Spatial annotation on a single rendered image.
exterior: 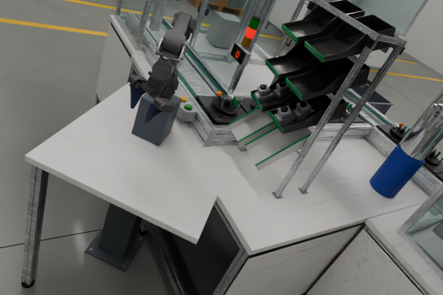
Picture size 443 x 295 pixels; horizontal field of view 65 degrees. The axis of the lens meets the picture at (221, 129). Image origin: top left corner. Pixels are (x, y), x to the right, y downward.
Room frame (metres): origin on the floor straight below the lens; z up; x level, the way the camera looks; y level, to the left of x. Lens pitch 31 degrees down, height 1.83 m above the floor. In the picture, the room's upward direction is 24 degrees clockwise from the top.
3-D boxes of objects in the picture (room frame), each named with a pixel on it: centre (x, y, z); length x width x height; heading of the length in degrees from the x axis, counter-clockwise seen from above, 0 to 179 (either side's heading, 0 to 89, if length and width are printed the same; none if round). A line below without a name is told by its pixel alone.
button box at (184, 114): (1.56, 0.24, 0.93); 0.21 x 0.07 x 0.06; 42
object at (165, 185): (1.33, 0.24, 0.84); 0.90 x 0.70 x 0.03; 177
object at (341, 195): (1.94, -0.30, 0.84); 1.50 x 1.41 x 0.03; 42
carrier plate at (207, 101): (1.64, 0.03, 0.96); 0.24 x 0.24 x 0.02; 42
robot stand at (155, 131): (1.33, 0.29, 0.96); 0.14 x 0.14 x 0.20; 87
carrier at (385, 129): (2.33, -1.16, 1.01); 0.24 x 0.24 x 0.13; 42
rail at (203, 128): (1.74, 0.32, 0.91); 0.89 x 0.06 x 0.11; 42
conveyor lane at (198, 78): (1.88, 0.21, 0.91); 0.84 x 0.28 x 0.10; 42
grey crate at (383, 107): (3.48, -1.08, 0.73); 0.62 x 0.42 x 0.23; 42
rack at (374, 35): (1.46, -0.31, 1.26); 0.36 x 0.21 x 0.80; 42
